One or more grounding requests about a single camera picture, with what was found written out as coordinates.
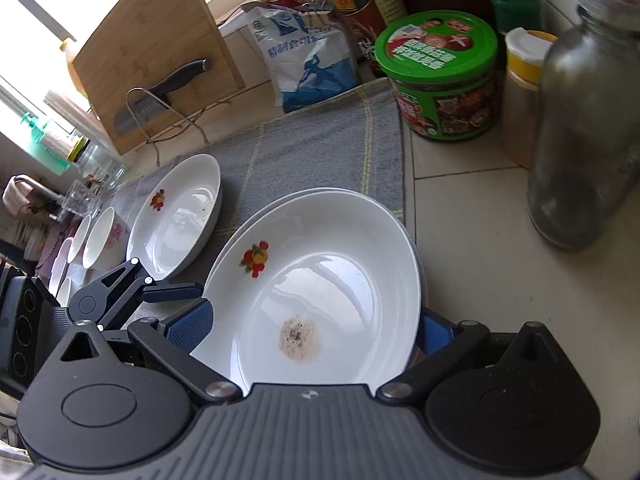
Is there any green dish soap bottle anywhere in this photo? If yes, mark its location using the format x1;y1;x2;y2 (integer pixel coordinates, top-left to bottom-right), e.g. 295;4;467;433
15;110;73;176

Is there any clear drinking glass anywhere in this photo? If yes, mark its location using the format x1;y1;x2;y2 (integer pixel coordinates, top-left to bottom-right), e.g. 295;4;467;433
57;180;103;223

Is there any large clear glass jar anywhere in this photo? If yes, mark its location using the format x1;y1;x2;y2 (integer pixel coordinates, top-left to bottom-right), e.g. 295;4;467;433
67;135;128;196

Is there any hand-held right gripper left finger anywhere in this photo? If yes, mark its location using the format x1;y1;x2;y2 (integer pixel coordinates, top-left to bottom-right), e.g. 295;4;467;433
60;297;242;407

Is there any bamboo cutting board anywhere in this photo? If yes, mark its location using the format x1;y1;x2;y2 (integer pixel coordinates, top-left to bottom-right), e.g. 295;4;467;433
65;0;247;157

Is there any green cup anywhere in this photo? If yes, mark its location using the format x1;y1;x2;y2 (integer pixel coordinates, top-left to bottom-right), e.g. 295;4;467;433
490;0;543;43

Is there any yellow lid spice jar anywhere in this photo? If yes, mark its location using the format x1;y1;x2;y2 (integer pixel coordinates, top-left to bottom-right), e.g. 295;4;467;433
502;27;558;171

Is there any plastic wrap roll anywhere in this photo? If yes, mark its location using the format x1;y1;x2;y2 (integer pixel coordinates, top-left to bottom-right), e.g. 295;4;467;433
42;89;103;141

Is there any wire knife rack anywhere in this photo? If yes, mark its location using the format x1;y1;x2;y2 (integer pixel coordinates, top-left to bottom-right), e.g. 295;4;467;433
125;86;211;166

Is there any white blue salt bag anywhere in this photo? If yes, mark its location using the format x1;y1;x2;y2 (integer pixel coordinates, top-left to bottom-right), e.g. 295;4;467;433
240;0;362;115

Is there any clear glass bottle red cap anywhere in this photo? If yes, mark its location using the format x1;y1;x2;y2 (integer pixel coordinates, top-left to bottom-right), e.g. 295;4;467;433
526;0;640;252

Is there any steel cleaver black handle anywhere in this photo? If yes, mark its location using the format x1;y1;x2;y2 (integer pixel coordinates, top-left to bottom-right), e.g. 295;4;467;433
114;58;212;137

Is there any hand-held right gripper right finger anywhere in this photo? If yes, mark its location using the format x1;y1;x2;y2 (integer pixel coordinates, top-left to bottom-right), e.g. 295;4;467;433
375;310;576;406

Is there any grey cloth mat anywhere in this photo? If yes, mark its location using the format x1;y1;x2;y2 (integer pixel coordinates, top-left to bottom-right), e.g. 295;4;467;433
65;77;406;331

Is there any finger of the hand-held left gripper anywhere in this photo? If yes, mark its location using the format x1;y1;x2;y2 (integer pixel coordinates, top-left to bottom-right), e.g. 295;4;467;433
95;257;206;331

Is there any white fruit print plate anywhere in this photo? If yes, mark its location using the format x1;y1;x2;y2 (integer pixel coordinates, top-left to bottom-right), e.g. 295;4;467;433
125;154;223;281
190;199;422;395

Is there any green lidded seasoning can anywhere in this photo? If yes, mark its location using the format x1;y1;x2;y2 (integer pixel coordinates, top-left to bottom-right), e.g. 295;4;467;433
374;10;501;142

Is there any white pink dish cloth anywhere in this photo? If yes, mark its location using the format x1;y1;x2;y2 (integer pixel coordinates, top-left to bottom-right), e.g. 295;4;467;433
2;175;51;218

